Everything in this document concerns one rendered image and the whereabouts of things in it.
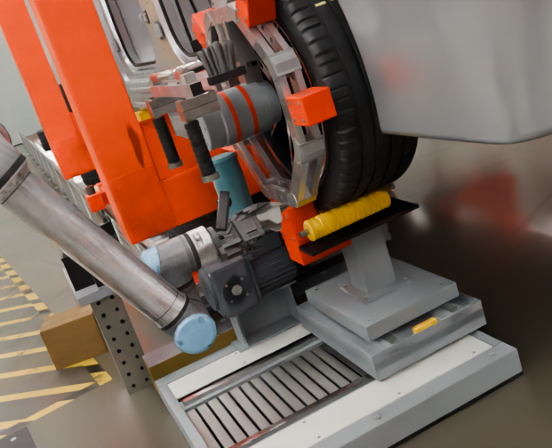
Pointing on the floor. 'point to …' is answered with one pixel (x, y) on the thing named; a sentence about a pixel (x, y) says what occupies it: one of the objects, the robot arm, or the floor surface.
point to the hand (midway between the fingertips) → (282, 204)
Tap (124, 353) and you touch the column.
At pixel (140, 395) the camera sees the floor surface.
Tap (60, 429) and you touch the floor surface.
